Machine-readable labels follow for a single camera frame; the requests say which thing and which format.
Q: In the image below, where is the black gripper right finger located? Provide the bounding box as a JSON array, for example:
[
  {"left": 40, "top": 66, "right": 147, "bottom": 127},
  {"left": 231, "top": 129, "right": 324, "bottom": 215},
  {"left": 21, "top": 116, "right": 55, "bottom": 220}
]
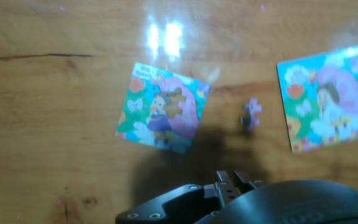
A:
[{"left": 233, "top": 170, "right": 267, "bottom": 190}]

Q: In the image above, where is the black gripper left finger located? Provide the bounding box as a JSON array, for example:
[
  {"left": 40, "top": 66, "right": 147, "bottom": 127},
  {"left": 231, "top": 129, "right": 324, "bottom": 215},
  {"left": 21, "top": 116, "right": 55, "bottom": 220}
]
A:
[{"left": 115, "top": 170, "right": 241, "bottom": 224}]

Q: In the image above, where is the pink jigsaw piece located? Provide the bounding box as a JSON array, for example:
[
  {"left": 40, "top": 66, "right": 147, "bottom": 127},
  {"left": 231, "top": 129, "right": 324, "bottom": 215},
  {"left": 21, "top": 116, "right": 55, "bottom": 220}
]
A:
[{"left": 240, "top": 96, "right": 263, "bottom": 132}]

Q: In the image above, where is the butterfly puzzle tray board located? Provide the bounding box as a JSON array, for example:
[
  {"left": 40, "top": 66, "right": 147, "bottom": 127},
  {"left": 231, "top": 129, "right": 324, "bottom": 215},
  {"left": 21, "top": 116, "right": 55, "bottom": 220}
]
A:
[{"left": 276, "top": 45, "right": 358, "bottom": 154}]

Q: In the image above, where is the assembled butterfly jigsaw puzzle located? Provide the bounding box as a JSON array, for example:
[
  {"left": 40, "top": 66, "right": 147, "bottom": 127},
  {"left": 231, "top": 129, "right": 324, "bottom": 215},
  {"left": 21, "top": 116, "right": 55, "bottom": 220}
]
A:
[{"left": 115, "top": 61, "right": 211, "bottom": 155}]

